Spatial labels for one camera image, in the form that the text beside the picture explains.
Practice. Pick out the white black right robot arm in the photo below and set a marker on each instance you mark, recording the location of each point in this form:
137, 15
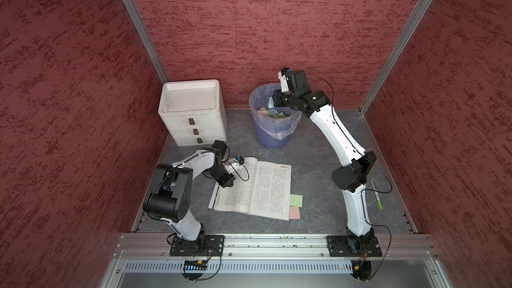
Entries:
356, 162

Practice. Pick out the white three-drawer cabinet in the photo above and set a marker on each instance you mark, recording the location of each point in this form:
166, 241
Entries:
201, 100

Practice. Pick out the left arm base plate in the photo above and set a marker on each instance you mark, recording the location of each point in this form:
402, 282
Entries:
206, 246

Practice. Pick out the discarded sticky notes in bin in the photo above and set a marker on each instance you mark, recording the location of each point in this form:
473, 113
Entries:
274, 113

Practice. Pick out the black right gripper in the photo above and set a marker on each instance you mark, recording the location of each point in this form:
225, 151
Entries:
278, 99

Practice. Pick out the green white pen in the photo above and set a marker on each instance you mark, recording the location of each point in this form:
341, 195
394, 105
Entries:
378, 201

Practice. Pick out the pink sticky note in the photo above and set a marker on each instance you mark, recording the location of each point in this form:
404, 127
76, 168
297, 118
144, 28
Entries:
294, 213

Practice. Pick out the children's book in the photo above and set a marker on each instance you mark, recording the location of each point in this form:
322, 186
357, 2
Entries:
261, 188

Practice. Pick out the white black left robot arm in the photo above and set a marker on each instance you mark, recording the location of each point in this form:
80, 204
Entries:
170, 189

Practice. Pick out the aluminium front rail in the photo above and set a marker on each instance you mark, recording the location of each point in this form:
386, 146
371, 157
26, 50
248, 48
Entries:
415, 247

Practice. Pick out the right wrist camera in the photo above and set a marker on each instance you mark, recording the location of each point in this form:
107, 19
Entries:
283, 79

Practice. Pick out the green sticky note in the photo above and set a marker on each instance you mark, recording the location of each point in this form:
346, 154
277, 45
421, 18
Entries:
295, 200

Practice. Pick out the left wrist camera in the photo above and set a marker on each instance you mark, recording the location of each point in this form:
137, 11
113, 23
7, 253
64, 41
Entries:
235, 163

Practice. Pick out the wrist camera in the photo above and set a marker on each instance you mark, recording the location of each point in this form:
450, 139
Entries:
235, 163
283, 79

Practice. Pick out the blue trash bin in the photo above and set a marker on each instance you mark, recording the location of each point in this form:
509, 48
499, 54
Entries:
264, 139

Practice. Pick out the clear plastic bin liner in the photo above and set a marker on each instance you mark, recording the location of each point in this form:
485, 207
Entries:
277, 128

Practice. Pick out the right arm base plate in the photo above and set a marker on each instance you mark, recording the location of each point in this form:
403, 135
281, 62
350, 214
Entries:
350, 246

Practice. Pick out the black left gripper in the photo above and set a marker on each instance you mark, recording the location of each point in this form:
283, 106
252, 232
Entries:
230, 178

